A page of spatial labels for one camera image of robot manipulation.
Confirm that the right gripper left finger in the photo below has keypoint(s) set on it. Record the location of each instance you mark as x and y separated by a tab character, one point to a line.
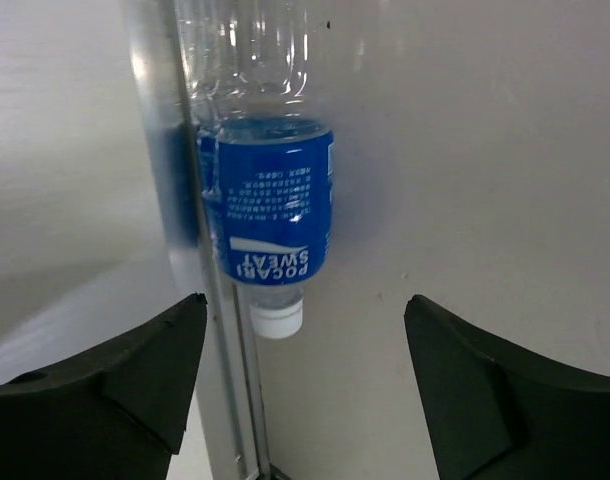
118	410

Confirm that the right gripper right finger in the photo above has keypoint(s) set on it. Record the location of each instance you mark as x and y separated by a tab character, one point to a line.
495	410

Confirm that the blue label Pocari bottle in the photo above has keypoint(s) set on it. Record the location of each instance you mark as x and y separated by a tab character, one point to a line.
265	152

